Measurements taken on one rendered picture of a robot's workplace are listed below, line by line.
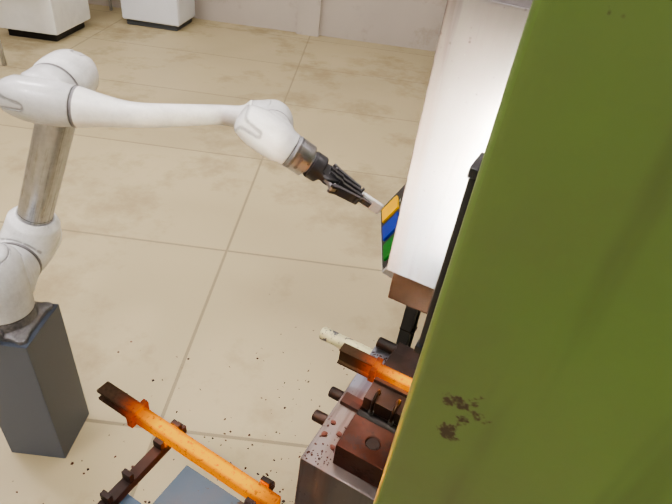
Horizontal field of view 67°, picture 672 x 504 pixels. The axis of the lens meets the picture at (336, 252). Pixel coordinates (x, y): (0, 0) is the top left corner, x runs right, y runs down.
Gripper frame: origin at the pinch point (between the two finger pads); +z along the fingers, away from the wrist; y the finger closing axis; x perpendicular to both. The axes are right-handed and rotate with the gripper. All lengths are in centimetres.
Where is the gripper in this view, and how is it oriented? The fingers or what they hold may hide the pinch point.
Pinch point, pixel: (370, 203)
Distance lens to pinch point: 141.6
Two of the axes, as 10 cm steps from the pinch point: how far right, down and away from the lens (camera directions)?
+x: 5.8, -6.3, -5.1
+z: 8.1, 5.0, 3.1
